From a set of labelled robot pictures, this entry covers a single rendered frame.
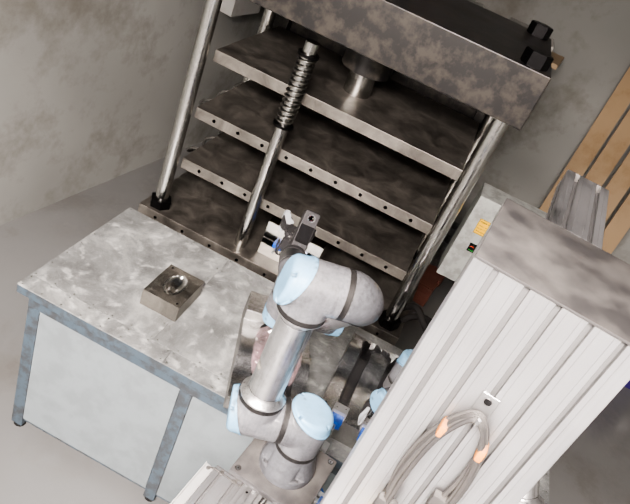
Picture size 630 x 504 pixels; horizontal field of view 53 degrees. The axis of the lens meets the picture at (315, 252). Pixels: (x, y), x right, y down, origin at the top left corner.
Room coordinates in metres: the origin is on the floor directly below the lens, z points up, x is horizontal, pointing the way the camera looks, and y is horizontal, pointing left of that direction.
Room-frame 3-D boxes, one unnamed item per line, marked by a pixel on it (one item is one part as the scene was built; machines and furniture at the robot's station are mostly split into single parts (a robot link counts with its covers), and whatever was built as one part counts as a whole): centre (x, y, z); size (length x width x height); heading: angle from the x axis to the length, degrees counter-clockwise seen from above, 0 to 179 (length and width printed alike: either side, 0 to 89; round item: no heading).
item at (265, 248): (2.63, 0.08, 0.87); 0.50 x 0.27 x 0.17; 174
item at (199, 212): (2.72, 0.12, 0.76); 1.30 x 0.84 x 0.06; 84
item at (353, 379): (1.76, -0.36, 0.92); 0.35 x 0.16 x 0.09; 174
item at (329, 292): (1.12, -0.03, 1.41); 0.15 x 0.12 x 0.55; 103
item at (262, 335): (1.73, -0.02, 0.90); 0.26 x 0.18 x 0.08; 11
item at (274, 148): (2.40, 0.33, 1.10); 0.05 x 0.05 x 1.30
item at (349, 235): (2.77, 0.11, 1.02); 1.10 x 0.74 x 0.05; 84
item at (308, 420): (1.15, -0.15, 1.20); 0.13 x 0.12 x 0.14; 103
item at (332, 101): (2.78, 0.11, 1.52); 1.10 x 0.70 x 0.05; 84
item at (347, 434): (1.78, -0.38, 0.87); 0.50 x 0.26 x 0.14; 174
